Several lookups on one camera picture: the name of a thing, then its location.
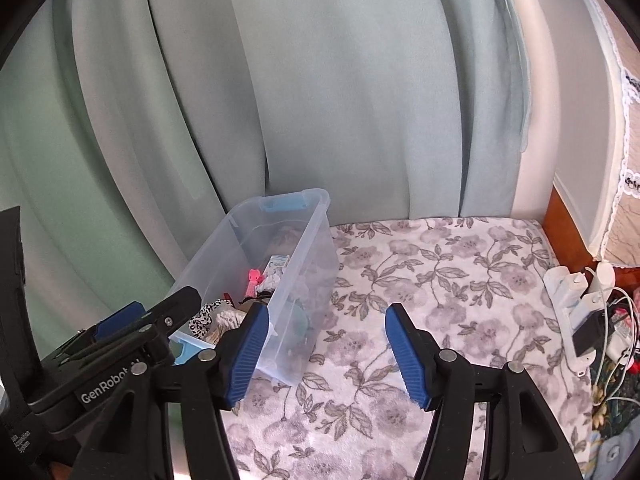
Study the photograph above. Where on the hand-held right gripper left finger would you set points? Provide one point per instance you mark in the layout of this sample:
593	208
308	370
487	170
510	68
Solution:
247	355

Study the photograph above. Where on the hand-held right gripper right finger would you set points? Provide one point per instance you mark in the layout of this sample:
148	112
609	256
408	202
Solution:
407	355

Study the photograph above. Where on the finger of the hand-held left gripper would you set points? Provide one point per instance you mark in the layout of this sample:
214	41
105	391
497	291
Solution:
180	302
120	320

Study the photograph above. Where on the leopard print scrunchie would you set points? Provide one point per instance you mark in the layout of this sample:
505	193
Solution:
202	322

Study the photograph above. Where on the beige scrunchie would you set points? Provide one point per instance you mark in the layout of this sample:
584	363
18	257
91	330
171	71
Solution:
225	322

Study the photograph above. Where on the pink hair roller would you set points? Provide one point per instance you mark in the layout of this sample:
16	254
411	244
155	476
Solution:
254	280

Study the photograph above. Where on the clear plastic storage container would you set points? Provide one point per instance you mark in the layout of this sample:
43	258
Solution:
310	260

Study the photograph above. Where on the grey floral blanket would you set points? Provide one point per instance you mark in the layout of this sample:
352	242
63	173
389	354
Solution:
450	270

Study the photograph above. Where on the small printed cardboard box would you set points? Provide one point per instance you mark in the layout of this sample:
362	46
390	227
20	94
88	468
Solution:
277	262

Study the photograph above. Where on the white power strip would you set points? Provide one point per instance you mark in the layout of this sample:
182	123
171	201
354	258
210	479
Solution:
555	280

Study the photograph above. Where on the pale grey plug adapter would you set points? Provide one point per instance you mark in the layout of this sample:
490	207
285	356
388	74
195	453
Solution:
575	287

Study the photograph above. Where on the black plug adapter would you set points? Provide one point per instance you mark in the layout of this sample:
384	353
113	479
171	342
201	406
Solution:
590	335

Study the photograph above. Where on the white plug adapter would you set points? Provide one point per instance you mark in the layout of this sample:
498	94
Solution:
602	275

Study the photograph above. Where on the dark floral cloth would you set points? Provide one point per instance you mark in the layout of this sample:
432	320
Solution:
612	410

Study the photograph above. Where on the lace trimmed quilted cloth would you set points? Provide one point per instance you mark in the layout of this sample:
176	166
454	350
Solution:
627	210

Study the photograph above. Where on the pale green curtain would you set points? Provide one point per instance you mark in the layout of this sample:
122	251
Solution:
350	85

